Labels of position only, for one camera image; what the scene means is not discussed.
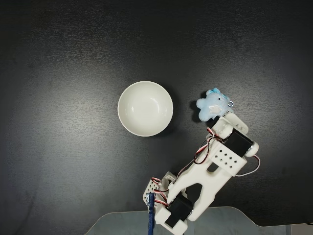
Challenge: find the skyblue plush doll keychain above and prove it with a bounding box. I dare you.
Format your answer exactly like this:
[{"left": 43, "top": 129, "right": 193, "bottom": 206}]
[{"left": 196, "top": 87, "right": 235, "bottom": 122}]

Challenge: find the white bowl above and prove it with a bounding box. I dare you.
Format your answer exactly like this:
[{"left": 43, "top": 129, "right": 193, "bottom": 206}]
[{"left": 117, "top": 80, "right": 174, "bottom": 137}]

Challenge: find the blue clamp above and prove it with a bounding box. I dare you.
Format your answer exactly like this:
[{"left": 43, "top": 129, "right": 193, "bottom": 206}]
[{"left": 146, "top": 192, "right": 157, "bottom": 235}]

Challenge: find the red black servo cable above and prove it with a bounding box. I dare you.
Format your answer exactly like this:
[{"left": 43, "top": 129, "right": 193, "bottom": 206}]
[{"left": 194, "top": 127, "right": 221, "bottom": 165}]

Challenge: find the white red servo cable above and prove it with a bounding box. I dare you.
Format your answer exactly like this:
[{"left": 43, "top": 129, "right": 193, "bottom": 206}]
[{"left": 235, "top": 154, "right": 262, "bottom": 177}]

